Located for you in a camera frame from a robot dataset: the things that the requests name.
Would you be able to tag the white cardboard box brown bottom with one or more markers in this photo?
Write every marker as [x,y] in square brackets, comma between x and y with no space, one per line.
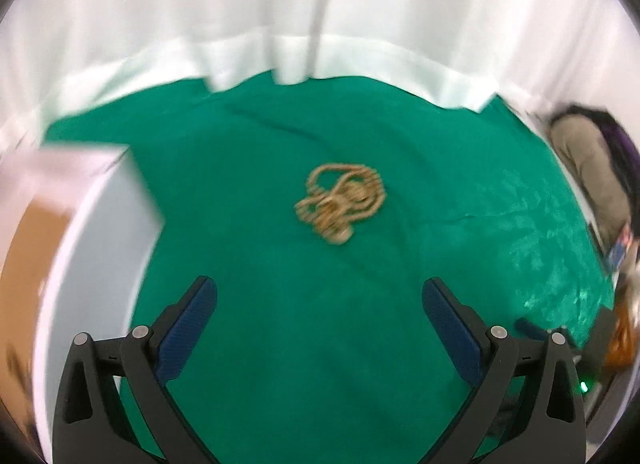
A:
[75,269]

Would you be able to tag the green cloth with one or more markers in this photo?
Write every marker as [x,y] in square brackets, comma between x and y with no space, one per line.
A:
[325,269]

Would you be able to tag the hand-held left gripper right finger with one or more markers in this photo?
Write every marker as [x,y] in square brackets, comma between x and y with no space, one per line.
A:
[452,329]

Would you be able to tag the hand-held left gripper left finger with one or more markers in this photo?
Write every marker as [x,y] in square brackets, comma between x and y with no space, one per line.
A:
[187,329]

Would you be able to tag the orange bag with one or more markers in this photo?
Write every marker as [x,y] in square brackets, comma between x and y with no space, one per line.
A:
[622,339]

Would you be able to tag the small blue card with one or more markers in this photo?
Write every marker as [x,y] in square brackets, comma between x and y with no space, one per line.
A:
[620,248]

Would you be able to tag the white curtain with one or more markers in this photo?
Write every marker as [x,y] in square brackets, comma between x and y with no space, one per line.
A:
[300,8]

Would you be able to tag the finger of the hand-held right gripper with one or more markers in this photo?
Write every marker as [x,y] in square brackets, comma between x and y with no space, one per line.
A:
[532,328]

